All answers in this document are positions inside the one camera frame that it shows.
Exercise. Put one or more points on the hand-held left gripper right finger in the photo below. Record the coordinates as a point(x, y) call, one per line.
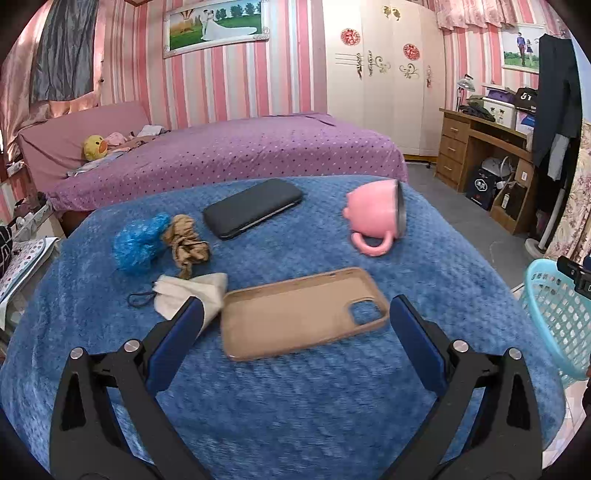
point(418, 344)

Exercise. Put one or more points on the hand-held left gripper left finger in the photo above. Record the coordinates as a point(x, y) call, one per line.
point(178, 346)

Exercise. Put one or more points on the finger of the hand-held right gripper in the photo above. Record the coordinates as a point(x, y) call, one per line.
point(570, 268)

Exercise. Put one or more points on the light blue plastic wastebasket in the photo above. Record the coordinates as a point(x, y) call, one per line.
point(549, 323)

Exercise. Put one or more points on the white face mask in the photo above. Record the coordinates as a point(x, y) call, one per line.
point(203, 286)

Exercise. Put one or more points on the white fan base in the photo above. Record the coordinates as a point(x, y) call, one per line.
point(535, 247)

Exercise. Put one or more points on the floral curtain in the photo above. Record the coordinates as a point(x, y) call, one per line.
point(577, 207)

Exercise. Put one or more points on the black paper bag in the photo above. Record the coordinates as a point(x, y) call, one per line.
point(511, 203)

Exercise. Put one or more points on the brown crumpled cloth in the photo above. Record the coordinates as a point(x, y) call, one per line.
point(184, 244)

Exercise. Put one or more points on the blue crumpled plastic wrapper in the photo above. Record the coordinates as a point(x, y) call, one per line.
point(136, 244)

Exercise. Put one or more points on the tan phone case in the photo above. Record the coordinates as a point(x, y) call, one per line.
point(286, 318)

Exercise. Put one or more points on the dark blue shopping bag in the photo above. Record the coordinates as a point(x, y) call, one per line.
point(482, 188)

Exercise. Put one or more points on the blue fleece blanket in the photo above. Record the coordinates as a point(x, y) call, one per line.
point(295, 406)

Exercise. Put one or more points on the pink steel-lined cup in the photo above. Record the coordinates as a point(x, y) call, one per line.
point(369, 207)

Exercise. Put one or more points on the white storage box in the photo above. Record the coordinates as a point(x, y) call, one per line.
point(503, 114)

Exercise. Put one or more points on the wooden desk with drawers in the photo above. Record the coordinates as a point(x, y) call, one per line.
point(452, 147)

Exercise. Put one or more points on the dotted white cloth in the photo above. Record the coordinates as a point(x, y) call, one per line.
point(27, 263)

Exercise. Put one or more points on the black bag with white print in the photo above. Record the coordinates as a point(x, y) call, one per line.
point(527, 98)

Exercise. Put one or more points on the dark hanging jacket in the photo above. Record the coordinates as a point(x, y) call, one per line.
point(556, 92)

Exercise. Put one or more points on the dark clothes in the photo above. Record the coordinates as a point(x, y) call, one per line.
point(475, 108)

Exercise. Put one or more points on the purple bag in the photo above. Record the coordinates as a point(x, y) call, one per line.
point(501, 94)

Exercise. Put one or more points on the desk lamp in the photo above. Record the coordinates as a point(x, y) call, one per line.
point(465, 85)

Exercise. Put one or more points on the bed with purple dotted cover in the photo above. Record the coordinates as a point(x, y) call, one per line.
point(254, 147)

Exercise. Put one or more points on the yellow duck plush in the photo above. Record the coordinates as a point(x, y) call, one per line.
point(93, 147)

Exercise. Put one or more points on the white clothes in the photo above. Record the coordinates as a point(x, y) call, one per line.
point(152, 131)

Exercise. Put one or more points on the pink plush toy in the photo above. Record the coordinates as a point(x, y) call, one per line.
point(116, 138)

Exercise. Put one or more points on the small framed couple picture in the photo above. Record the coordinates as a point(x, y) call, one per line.
point(521, 48)

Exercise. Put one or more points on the white wardrobe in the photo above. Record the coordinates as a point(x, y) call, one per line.
point(383, 106)

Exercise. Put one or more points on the pink sofa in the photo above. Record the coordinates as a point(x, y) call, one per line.
point(55, 138)

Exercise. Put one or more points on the red paper cutout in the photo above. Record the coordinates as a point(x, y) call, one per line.
point(412, 51)
point(351, 37)

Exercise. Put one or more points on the pink patterned valance curtain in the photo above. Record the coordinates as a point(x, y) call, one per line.
point(485, 11)

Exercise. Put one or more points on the pink satin curtain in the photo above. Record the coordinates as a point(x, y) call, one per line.
point(18, 92)

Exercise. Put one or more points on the grey curtain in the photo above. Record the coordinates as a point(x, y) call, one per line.
point(64, 50)

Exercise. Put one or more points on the framed wedding picture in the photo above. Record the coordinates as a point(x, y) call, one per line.
point(214, 27)

